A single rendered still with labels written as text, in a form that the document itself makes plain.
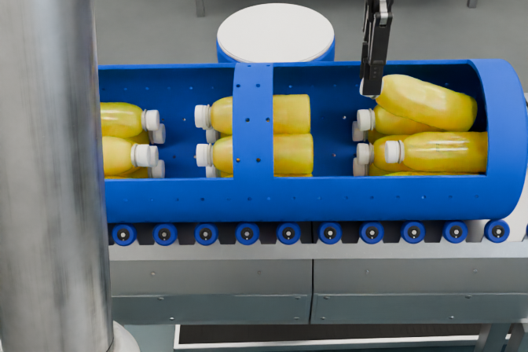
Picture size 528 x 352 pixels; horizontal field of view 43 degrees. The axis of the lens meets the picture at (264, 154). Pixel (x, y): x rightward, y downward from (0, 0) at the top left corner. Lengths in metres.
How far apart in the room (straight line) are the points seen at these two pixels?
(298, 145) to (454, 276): 0.41
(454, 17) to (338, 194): 2.80
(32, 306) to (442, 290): 0.89
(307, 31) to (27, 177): 1.16
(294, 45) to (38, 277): 1.09
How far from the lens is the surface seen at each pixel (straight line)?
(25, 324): 0.61
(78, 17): 0.50
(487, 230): 1.26
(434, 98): 1.15
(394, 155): 1.15
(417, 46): 3.53
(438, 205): 1.14
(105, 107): 1.25
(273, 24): 1.64
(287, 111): 1.13
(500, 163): 1.12
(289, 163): 1.12
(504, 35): 3.72
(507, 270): 1.33
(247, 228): 1.21
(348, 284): 1.29
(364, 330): 2.08
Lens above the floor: 1.87
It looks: 42 degrees down
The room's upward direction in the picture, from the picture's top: 2 degrees counter-clockwise
